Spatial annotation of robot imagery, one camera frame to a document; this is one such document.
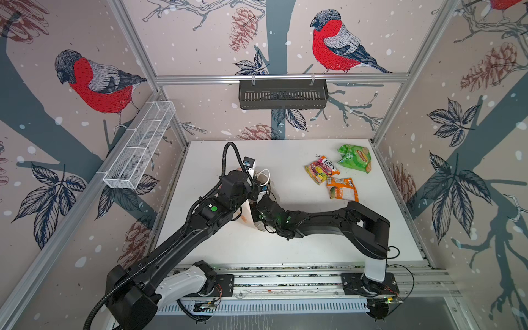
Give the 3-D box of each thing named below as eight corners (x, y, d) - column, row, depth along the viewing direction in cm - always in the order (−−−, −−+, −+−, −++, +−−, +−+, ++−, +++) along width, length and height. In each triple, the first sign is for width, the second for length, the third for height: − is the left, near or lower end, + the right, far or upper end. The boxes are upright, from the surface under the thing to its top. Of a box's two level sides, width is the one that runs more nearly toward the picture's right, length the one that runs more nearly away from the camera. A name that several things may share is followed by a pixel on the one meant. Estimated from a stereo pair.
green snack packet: (337, 170, 110) (341, 159, 103) (335, 154, 118) (339, 143, 111) (370, 173, 109) (377, 162, 102) (366, 157, 116) (372, 146, 109)
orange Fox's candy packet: (330, 201, 98) (331, 197, 95) (325, 181, 106) (327, 177, 103) (356, 201, 98) (359, 197, 95) (350, 181, 106) (352, 177, 103)
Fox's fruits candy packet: (316, 186, 103) (318, 182, 100) (302, 169, 110) (302, 165, 108) (337, 175, 108) (339, 171, 105) (322, 159, 115) (323, 155, 112)
